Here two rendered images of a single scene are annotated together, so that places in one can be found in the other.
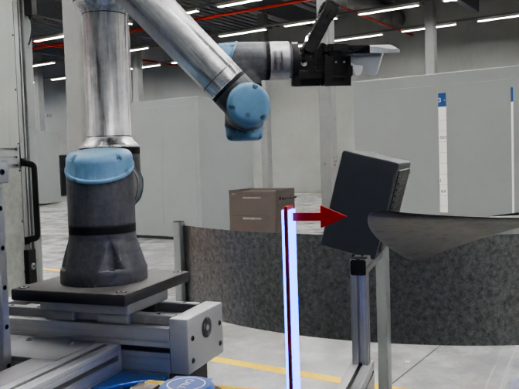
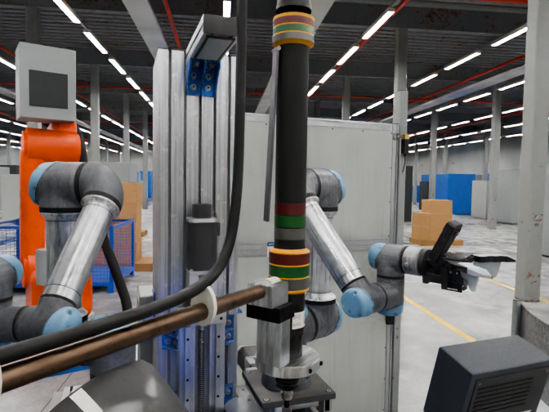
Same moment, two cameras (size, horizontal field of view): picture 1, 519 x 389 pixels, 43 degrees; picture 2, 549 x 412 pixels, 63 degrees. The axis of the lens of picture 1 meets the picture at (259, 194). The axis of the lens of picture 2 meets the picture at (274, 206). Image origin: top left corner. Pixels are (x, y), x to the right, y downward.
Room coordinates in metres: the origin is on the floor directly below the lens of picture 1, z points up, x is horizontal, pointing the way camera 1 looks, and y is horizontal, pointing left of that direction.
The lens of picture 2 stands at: (0.28, -0.72, 1.64)
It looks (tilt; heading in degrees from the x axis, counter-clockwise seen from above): 3 degrees down; 50
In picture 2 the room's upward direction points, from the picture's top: 1 degrees clockwise
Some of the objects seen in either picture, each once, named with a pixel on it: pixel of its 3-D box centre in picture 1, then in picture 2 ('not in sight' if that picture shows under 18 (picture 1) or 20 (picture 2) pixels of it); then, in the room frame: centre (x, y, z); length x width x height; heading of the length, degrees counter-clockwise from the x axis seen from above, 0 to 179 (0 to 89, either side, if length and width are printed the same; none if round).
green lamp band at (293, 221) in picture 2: not in sight; (290, 221); (0.60, -0.36, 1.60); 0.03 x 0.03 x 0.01
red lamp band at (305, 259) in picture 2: not in sight; (289, 257); (0.60, -0.36, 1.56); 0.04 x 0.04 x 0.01
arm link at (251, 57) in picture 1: (241, 62); (390, 258); (1.32, 0.03, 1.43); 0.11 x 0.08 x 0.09; 95
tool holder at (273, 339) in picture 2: not in sight; (283, 322); (0.59, -0.37, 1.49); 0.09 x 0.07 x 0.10; 17
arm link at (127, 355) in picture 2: not in sight; (110, 342); (0.70, 0.46, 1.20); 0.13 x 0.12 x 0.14; 133
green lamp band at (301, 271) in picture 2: not in sight; (288, 268); (0.60, -0.36, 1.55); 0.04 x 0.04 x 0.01
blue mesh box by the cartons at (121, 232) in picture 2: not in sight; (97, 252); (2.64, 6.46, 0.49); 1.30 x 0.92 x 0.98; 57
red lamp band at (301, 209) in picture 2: not in sight; (290, 208); (0.60, -0.36, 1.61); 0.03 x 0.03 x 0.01
